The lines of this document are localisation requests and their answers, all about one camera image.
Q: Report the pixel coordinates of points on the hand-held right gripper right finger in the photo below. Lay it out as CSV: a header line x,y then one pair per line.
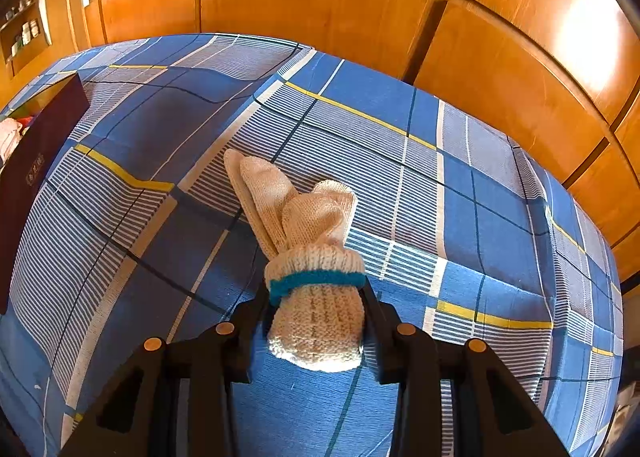
x,y
382,347

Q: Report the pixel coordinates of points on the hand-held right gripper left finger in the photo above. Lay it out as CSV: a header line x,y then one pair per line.
x,y
252,327

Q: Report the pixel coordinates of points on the white knit gloves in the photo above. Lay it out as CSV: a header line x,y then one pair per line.
x,y
320,317

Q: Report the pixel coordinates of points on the black and gold tin box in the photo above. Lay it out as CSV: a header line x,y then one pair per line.
x,y
40,177

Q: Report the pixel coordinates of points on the blue plaid bedsheet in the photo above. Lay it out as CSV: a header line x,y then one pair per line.
x,y
450,212

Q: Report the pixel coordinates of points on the wooden wall shelf with bottles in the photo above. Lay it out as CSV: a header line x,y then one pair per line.
x,y
25,34

